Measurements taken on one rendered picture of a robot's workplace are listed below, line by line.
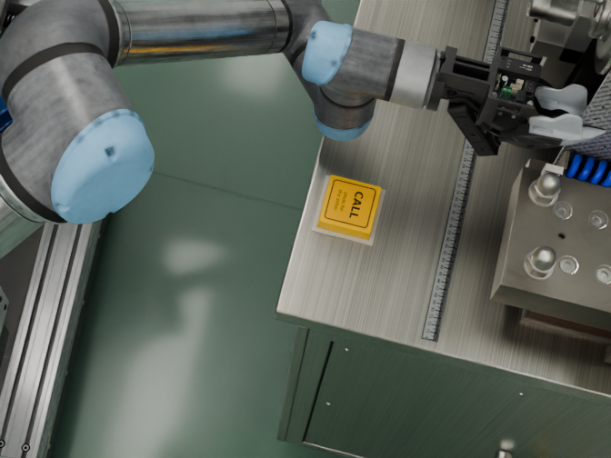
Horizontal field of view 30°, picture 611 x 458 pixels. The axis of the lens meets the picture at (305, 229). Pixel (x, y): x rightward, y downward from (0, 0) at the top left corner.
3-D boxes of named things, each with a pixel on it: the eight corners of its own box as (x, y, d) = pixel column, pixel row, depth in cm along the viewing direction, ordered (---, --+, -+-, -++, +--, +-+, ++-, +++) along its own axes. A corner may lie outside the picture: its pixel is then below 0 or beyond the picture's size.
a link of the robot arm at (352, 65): (313, 41, 141) (317, 3, 133) (399, 62, 141) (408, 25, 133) (297, 94, 138) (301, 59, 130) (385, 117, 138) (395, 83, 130)
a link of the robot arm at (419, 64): (386, 113, 137) (401, 55, 140) (424, 122, 137) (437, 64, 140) (395, 83, 130) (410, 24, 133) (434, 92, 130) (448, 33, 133)
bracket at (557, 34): (496, 98, 159) (554, -29, 130) (542, 109, 158) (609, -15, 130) (490, 129, 157) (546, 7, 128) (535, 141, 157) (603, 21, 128)
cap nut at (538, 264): (525, 248, 136) (535, 234, 132) (555, 255, 136) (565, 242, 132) (520, 275, 135) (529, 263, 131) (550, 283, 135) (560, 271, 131)
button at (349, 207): (329, 181, 152) (330, 173, 150) (380, 194, 152) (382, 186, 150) (316, 227, 150) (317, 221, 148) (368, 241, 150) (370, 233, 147)
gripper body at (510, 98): (537, 112, 128) (434, 86, 129) (520, 145, 136) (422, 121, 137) (549, 55, 131) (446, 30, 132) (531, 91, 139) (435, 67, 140)
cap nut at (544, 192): (531, 176, 140) (540, 161, 136) (560, 184, 140) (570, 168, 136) (525, 203, 139) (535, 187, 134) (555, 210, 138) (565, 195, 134)
